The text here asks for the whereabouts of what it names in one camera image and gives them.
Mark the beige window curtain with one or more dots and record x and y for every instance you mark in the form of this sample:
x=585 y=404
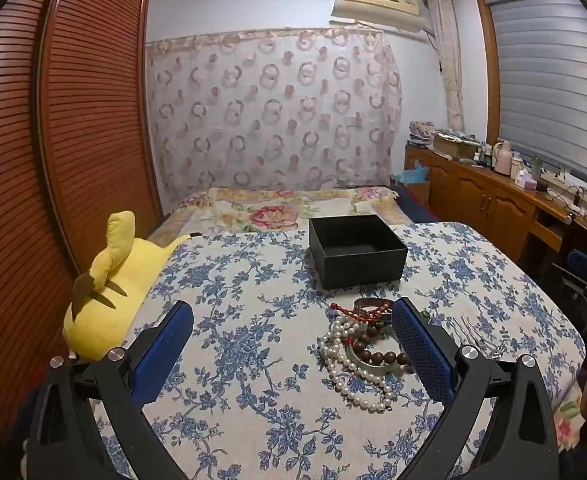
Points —
x=448 y=60

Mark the white air conditioner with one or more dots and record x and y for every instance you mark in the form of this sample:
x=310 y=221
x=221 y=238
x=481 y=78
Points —
x=378 y=2

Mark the tissue box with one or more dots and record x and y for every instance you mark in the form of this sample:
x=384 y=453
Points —
x=525 y=179

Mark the pink thermos jug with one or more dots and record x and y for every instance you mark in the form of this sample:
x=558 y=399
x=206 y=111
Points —
x=503 y=160

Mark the blue bag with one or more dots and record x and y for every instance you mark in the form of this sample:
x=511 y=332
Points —
x=413 y=175

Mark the stack of folded cloths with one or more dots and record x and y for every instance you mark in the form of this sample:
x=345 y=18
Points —
x=420 y=132

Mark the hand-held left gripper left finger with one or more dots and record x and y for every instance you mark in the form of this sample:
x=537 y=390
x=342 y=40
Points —
x=163 y=350

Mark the blue floral blanket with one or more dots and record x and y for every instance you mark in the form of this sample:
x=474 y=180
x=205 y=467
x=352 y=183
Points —
x=253 y=310

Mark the flat brown box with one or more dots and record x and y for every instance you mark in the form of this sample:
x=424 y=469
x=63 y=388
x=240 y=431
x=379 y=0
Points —
x=453 y=145

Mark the grey window blind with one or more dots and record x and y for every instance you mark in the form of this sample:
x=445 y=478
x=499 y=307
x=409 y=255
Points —
x=553 y=75

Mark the dark brown bangle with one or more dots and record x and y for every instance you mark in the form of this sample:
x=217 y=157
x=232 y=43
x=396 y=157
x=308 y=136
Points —
x=373 y=301

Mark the yellow plush toy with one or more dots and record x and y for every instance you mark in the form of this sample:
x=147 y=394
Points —
x=123 y=280

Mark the black cardboard box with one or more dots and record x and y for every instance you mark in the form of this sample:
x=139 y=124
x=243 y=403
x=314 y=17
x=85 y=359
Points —
x=358 y=270

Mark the flower hair comb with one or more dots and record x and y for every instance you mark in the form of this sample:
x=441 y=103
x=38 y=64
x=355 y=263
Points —
x=478 y=337

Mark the wooden cabinet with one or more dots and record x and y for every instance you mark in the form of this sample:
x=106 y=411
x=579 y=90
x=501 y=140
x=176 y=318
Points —
x=488 y=200

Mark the wooden louvered wardrobe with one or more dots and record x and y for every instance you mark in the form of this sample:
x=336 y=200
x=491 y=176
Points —
x=73 y=110

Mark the patterned cushion headboard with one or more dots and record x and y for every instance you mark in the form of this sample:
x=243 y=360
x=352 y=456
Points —
x=273 y=110

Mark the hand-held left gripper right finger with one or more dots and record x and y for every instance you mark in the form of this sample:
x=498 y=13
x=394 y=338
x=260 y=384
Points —
x=423 y=355

